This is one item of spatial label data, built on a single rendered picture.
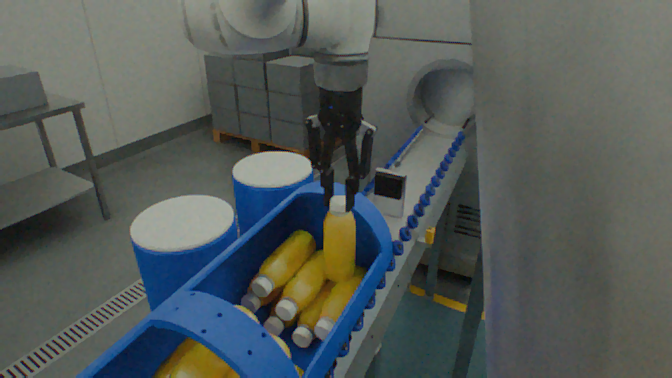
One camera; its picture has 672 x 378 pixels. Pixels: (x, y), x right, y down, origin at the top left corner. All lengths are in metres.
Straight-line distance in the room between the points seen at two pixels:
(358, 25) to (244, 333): 0.47
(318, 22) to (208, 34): 0.15
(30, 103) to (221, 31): 2.67
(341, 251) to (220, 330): 0.32
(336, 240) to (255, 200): 0.61
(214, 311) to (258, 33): 0.38
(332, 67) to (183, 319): 0.43
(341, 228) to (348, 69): 0.31
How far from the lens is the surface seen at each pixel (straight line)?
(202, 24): 0.58
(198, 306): 0.62
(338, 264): 0.84
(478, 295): 1.64
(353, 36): 0.65
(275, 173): 1.40
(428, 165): 1.75
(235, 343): 0.59
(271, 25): 0.56
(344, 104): 0.68
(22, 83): 3.16
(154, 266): 1.16
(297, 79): 3.65
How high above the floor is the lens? 1.65
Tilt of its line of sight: 27 degrees down
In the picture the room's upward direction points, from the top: straight up
